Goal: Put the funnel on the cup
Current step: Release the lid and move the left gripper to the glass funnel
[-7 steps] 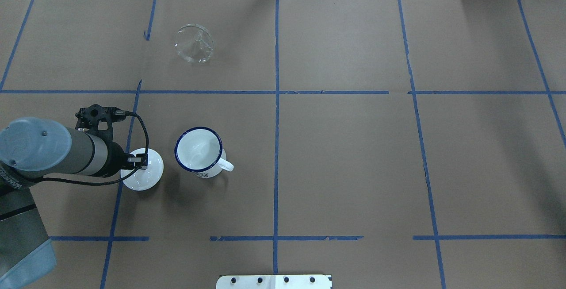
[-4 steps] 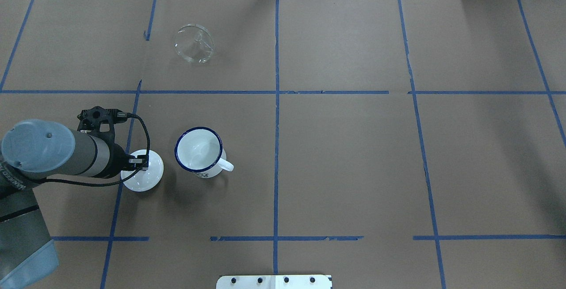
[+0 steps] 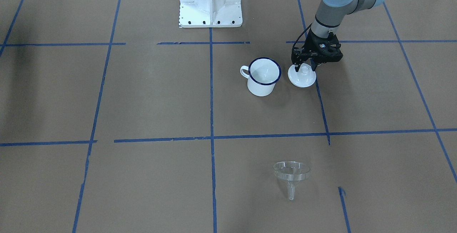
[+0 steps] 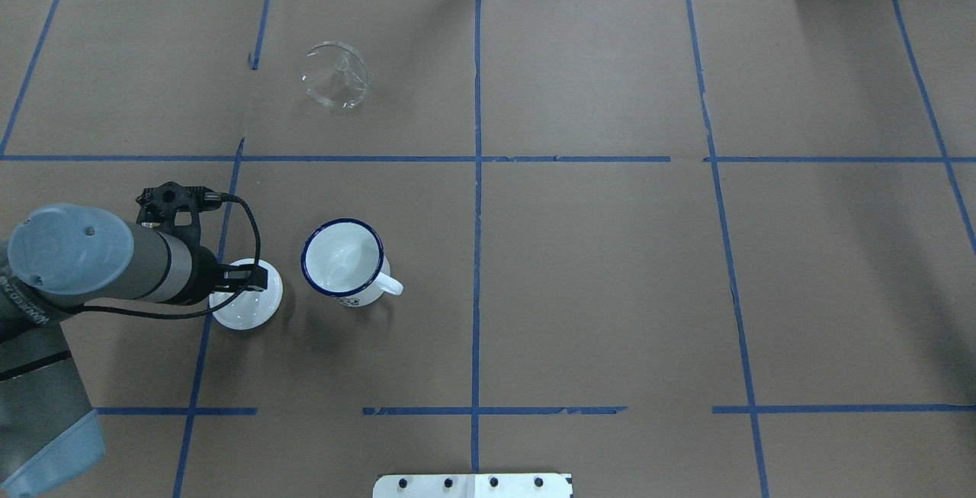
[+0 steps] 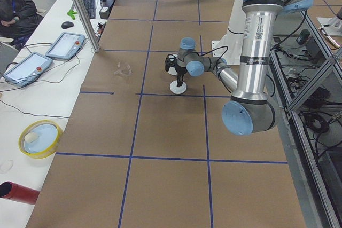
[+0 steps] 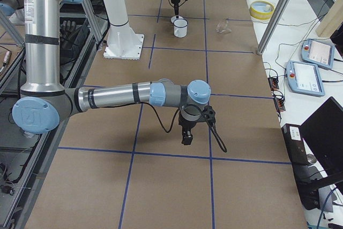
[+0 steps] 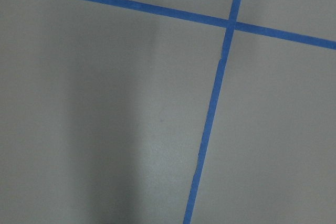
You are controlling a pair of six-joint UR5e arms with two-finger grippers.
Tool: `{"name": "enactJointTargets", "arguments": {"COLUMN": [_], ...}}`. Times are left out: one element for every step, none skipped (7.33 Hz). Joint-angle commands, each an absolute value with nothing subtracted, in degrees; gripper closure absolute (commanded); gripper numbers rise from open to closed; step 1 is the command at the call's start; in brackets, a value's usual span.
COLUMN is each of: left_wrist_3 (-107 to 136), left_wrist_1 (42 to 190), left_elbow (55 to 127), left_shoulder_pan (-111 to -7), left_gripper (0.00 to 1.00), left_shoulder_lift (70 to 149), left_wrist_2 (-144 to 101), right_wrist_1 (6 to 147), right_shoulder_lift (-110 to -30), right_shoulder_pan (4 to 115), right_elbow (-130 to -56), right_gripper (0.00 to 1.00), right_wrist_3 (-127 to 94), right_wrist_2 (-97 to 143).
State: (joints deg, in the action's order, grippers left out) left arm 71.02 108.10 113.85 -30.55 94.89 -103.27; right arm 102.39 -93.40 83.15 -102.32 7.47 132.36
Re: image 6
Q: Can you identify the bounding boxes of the yellow tape roll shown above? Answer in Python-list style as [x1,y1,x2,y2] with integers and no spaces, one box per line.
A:
[249,1,275,20]

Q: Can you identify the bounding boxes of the orange connector module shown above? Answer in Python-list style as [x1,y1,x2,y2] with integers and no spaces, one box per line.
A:
[273,95,286,112]
[268,77,279,91]

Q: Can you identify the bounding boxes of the far blue teach pendant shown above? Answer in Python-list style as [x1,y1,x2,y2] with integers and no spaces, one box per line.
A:
[301,39,334,70]

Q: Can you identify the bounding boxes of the black monitor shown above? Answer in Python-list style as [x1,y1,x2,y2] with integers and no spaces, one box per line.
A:
[300,97,342,175]

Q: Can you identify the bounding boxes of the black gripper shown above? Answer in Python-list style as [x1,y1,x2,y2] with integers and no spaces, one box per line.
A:
[170,0,180,17]
[178,117,197,145]

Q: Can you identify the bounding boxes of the near blue teach pendant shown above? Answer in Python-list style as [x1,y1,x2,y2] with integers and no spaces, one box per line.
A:
[286,61,325,97]

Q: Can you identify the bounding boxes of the white eraser block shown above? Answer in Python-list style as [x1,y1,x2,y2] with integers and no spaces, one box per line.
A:
[264,4,271,13]

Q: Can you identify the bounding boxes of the black desktop computer box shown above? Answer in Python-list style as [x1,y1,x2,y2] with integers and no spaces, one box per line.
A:
[282,123,333,212]

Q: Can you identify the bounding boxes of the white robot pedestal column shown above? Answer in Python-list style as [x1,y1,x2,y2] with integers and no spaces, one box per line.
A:
[103,0,144,60]

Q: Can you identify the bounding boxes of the blue teach pendant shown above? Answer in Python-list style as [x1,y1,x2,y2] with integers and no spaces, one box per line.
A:
[301,39,334,70]
[286,61,325,97]

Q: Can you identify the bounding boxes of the white enamel cup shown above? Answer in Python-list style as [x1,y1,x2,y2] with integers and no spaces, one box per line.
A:
[173,18,188,38]

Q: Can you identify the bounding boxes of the clear plastic funnel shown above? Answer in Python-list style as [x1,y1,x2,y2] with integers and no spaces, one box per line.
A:
[216,19,232,34]

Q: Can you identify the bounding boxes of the aluminium frame post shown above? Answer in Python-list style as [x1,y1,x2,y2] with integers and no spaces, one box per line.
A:
[257,0,290,55]

